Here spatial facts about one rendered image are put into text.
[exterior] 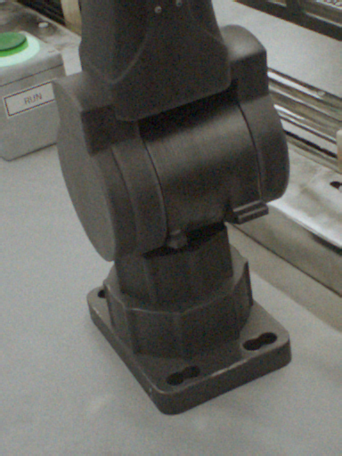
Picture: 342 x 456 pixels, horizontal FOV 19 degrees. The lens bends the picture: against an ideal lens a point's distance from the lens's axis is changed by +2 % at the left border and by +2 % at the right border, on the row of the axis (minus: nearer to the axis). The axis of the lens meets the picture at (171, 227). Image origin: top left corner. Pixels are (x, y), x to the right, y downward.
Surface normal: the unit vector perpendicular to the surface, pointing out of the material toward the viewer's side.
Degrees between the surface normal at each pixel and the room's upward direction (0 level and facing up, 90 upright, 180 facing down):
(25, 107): 90
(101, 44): 79
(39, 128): 90
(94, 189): 90
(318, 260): 90
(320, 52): 0
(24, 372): 0
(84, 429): 0
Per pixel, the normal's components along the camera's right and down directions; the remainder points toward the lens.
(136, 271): -0.61, 0.49
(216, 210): 0.44, 0.71
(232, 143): 0.31, -0.01
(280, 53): -0.14, -0.84
